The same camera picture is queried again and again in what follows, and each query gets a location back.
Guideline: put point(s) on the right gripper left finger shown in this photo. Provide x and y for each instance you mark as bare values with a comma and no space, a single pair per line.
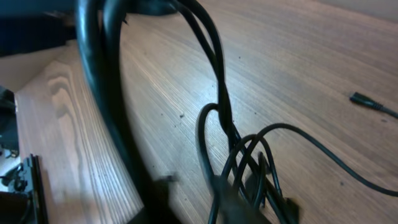
158,209

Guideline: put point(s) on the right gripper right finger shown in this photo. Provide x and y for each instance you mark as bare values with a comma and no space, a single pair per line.
234,210

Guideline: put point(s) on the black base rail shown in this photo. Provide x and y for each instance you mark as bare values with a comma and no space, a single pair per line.
24,200

